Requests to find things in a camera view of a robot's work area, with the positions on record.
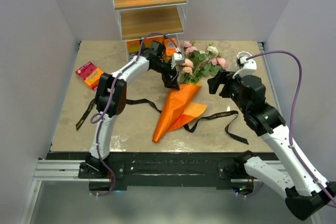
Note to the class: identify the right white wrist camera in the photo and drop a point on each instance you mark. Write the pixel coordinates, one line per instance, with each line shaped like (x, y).
(245, 71)

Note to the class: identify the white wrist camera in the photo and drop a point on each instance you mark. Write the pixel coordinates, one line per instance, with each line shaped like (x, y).
(245, 71)
(177, 59)

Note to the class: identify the orange wrapping paper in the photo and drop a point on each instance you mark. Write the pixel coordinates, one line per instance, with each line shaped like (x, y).
(178, 110)

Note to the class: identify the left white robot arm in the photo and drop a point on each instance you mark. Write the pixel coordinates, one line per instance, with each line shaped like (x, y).
(111, 96)

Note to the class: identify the pink flower bouquet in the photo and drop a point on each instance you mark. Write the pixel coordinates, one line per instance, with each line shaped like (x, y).
(199, 63)

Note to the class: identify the orange box bottom left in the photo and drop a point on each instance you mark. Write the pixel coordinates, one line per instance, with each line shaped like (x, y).
(133, 46)

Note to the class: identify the orange box bottom right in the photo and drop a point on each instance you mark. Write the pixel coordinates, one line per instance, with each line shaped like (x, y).
(171, 46)

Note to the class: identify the white wire wooden shelf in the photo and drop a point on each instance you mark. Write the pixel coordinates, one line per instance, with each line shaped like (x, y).
(141, 19)

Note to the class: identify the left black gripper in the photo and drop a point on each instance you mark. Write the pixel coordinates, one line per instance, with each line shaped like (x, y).
(167, 79)

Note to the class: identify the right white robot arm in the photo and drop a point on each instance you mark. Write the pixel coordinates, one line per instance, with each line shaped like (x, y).
(303, 188)

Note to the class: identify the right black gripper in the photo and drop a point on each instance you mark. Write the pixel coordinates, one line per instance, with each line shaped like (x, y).
(222, 77)

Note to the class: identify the orange box bottom middle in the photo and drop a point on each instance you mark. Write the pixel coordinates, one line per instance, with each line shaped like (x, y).
(148, 41)

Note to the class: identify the black printed ribbon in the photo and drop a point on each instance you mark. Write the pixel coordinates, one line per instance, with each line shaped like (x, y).
(186, 126)

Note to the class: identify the white ribbed vase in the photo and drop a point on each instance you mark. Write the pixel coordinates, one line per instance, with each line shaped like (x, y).
(242, 60)

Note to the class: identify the pink orange snack box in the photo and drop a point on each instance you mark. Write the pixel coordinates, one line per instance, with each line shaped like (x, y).
(90, 74)

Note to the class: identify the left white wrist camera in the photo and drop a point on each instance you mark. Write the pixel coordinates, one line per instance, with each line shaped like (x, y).
(177, 59)

